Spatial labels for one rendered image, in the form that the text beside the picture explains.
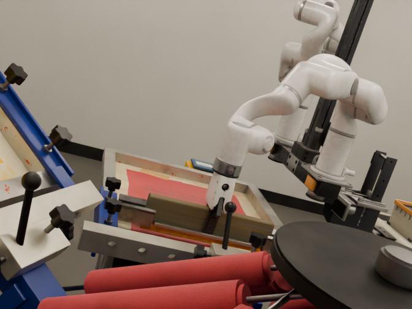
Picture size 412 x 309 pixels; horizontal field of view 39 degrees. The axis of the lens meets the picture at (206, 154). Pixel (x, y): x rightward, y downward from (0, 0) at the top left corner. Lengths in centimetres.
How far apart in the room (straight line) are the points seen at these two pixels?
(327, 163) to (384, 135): 385
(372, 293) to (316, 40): 170
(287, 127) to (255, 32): 290
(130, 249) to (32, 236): 42
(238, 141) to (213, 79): 377
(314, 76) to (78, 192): 80
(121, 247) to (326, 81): 73
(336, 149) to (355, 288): 140
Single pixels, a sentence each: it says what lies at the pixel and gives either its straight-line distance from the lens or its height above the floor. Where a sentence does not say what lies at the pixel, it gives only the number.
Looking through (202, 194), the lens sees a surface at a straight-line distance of 200.
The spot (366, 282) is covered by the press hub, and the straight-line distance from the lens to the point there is 69.
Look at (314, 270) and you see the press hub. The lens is 66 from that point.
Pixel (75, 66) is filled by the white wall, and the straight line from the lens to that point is 516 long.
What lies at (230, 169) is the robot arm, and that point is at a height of 119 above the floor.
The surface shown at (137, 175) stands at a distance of 200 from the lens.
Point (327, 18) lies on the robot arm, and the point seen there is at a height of 166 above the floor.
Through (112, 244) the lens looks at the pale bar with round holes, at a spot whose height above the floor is 101.
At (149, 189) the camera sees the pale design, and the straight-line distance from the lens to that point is 189.
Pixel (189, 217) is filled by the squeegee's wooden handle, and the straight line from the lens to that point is 155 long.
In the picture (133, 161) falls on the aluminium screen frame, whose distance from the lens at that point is 209.
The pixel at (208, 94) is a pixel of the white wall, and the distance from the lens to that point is 526.
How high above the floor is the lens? 155
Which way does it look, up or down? 13 degrees down
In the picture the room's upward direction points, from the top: 18 degrees clockwise
